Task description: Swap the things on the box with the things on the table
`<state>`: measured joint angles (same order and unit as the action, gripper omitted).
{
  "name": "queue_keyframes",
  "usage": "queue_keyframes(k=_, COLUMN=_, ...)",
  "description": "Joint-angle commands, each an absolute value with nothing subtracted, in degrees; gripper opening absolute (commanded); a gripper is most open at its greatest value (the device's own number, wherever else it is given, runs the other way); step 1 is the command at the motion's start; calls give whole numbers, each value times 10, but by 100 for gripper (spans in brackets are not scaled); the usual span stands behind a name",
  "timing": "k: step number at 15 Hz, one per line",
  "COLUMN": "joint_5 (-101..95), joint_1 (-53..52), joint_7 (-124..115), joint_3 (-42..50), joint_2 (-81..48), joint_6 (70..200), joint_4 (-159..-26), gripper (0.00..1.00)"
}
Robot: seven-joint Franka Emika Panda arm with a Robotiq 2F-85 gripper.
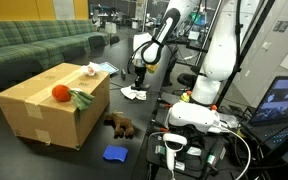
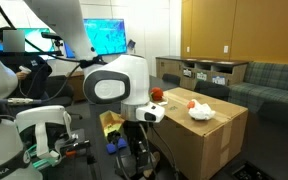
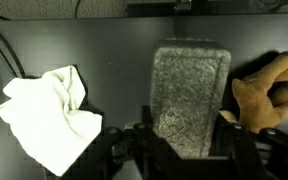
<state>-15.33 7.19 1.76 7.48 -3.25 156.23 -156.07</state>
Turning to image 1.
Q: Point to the white light switch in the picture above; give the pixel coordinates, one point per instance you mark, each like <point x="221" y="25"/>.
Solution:
<point x="266" y="45"/>

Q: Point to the black orange-tipped tool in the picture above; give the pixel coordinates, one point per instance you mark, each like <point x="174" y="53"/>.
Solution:
<point x="160" y="128"/>

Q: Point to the clear plastic wrapper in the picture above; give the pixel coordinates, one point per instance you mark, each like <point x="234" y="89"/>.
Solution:
<point x="229" y="120"/>

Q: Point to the white-framed tablet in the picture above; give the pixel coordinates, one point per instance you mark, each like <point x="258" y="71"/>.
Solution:
<point x="110" y="68"/>

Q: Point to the small orange knob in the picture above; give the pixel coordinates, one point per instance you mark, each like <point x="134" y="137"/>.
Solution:
<point x="214" y="107"/>

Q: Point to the white VR controller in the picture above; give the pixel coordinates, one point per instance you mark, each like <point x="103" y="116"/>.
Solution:
<point x="172" y="150"/>

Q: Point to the small black remote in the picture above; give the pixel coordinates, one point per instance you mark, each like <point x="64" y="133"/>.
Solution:
<point x="123" y="74"/>

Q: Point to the black office chair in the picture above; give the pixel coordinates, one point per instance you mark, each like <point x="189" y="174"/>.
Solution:
<point x="187" y="80"/>

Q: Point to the brown plush moose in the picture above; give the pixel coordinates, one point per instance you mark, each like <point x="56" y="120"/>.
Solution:
<point x="120" y="125"/>

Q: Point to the white VR headset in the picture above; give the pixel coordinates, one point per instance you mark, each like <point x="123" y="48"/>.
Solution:
<point x="190" y="116"/>

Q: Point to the orange plush carrot green leaves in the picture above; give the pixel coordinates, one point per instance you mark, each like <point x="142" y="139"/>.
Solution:
<point x="61" y="92"/>

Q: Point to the blue sponge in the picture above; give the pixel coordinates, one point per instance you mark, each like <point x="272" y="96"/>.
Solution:
<point x="115" y="154"/>

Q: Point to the black tripod pole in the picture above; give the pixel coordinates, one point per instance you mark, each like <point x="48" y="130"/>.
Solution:
<point x="252" y="36"/>

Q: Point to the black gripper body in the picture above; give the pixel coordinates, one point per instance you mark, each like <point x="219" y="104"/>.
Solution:
<point x="140" y="71"/>

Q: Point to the white towel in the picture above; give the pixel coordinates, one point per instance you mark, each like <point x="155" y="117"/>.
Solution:
<point x="134" y="95"/>

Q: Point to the large cardboard box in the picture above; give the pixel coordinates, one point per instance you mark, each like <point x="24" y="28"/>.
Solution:
<point x="50" y="116"/>

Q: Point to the white background chair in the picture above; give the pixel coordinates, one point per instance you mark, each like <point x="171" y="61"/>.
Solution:
<point x="110" y="28"/>

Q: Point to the grey door sign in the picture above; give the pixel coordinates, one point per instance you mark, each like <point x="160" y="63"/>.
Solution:
<point x="281" y="26"/>

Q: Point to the black equipment tray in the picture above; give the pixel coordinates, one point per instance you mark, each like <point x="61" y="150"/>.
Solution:
<point x="197" y="160"/>

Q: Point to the yellow bottle orange cap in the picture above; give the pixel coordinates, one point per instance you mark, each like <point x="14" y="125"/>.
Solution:
<point x="185" y="97"/>

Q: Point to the open black laptop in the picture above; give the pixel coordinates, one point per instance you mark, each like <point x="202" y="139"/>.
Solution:
<point x="280" y="100"/>

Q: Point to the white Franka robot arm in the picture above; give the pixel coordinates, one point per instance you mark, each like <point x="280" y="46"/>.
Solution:
<point x="217" y="56"/>

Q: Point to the green plaid sofa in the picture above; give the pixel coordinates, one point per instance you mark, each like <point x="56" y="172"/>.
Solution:
<point x="17" y="43"/>

